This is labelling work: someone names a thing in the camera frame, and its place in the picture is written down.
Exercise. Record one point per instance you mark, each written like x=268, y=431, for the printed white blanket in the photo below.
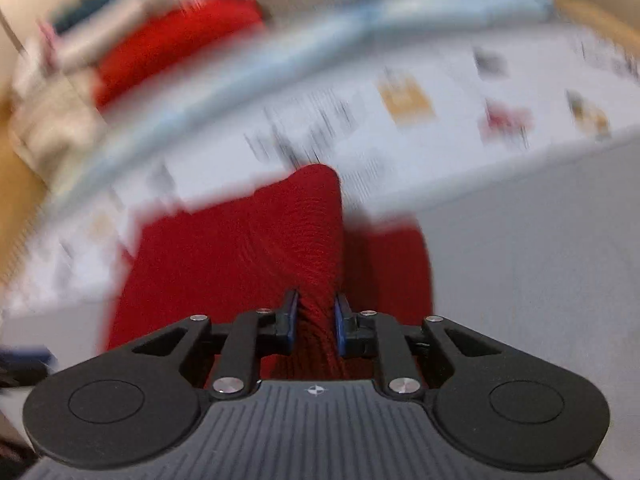
x=440, y=125

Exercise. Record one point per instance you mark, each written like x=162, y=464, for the wooden bed frame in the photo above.
x=600, y=20

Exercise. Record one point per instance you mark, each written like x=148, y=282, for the red ribbed sweater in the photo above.
x=300, y=220

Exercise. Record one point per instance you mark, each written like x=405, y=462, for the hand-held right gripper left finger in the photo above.
x=292, y=322

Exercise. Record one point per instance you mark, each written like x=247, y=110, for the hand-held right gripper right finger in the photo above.
x=340, y=322

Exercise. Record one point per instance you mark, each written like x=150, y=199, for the bright red garment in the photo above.
x=175, y=45

